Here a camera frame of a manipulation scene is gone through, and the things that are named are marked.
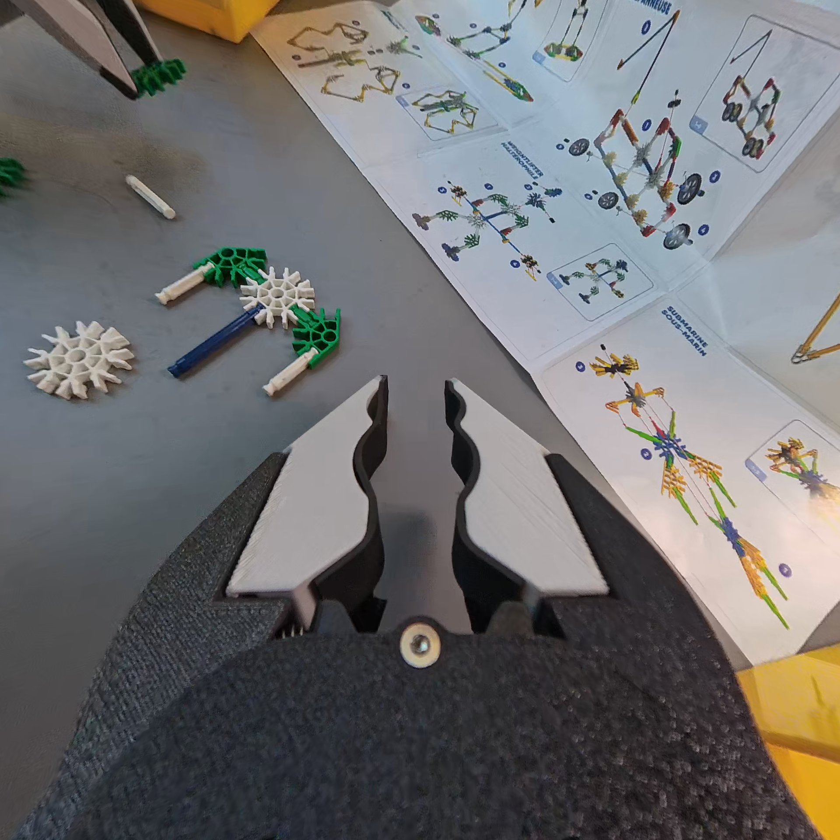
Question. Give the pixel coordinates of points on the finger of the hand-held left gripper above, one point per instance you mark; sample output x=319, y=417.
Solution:
x=72, y=26
x=128, y=33

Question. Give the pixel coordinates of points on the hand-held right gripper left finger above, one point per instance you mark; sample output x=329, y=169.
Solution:
x=308, y=518

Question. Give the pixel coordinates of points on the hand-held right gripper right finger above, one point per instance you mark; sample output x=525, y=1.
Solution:
x=531, y=518

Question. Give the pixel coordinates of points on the green fan toy connector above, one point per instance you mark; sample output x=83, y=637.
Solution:
x=10, y=174
x=161, y=75

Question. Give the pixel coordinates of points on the yellow plastic bin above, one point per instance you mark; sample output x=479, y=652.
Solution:
x=210, y=19
x=800, y=709

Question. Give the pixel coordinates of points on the short white toy rod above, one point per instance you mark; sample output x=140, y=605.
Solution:
x=150, y=196

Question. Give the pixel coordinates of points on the green white toy connector assembly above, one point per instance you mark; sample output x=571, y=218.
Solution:
x=210, y=346

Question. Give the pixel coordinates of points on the white snowflake toy connector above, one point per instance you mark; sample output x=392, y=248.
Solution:
x=91, y=359

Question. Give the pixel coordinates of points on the grey desk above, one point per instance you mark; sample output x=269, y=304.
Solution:
x=328, y=197

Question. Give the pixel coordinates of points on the folded paper instruction sheet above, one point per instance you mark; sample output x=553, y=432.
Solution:
x=722, y=275

